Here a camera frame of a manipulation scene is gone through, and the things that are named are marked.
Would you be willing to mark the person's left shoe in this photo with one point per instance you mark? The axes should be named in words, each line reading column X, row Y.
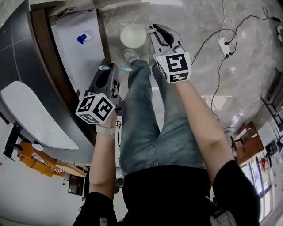
column 130, row 56

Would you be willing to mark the person's right forearm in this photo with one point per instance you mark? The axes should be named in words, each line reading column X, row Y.
column 203, row 132

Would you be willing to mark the round white counter dish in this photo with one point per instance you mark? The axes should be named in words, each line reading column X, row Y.
column 37, row 147

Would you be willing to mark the orange sofa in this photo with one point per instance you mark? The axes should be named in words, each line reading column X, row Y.
column 31, row 159

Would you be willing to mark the beige wristband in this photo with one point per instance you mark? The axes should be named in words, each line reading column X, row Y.
column 106, row 130

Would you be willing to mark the black-topped sink vanity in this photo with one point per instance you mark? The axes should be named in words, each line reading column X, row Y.
column 26, row 55

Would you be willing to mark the black faucet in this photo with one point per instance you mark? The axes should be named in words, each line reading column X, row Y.
column 13, row 141

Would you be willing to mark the round wooden table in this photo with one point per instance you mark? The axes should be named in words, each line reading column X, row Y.
column 70, row 168

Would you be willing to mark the white drawer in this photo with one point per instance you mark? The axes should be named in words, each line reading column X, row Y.
column 75, row 61

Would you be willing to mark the pale green cup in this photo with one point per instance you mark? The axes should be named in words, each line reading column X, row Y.
column 132, row 36

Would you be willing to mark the person's left forearm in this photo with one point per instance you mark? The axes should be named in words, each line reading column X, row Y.
column 101, row 163

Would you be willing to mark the white power strip with plugs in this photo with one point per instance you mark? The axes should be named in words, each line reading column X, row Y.
column 224, row 47

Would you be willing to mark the striped cushion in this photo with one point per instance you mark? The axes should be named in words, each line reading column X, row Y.
column 44, row 161

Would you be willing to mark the person's black shirt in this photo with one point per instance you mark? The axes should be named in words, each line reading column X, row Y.
column 168, row 194

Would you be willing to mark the brown wooden furniture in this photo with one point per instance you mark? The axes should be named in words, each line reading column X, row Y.
column 247, row 143

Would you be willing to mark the blue capped white bottle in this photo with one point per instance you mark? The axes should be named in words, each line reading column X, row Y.
column 81, row 39

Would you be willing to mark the teal toothbrush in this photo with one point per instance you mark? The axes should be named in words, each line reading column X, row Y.
column 125, row 69

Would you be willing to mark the black metal rack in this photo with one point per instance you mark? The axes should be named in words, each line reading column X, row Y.
column 273, row 110

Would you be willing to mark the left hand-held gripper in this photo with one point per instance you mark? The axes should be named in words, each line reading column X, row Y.
column 97, row 108

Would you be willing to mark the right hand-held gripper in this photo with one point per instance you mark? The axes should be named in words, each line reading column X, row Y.
column 174, row 64

